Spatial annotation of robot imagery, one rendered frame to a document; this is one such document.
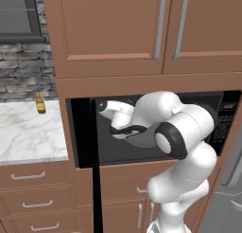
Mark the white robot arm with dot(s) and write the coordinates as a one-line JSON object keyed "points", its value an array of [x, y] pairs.
{"points": [[189, 167]]}

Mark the black microwave oven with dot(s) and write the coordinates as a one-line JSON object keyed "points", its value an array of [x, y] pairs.
{"points": [[105, 148]]}

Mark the black microwave door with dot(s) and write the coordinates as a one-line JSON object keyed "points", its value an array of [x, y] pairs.
{"points": [[82, 132]]}

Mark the brown drawer below microwave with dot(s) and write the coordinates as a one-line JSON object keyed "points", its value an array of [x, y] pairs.
{"points": [[123, 180]]}

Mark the yellow glass bottle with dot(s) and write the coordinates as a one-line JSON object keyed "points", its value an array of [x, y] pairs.
{"points": [[40, 104]]}

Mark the wide brown cupboard door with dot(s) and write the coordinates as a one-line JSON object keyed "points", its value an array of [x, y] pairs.
{"points": [[107, 25]]}

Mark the brown drawer front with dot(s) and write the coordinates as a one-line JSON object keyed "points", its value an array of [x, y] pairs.
{"points": [[12, 203], [19, 225], [53, 176]]}

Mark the brown base cupboard door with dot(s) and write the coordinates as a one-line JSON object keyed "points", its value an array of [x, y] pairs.
{"points": [[121, 218], [156, 211]]}

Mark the narrow brown cupboard door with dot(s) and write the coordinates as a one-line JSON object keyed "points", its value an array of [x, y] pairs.
{"points": [[211, 25]]}

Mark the stainless steel fridge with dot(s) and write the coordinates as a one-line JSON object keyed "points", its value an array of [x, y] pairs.
{"points": [[225, 199]]}

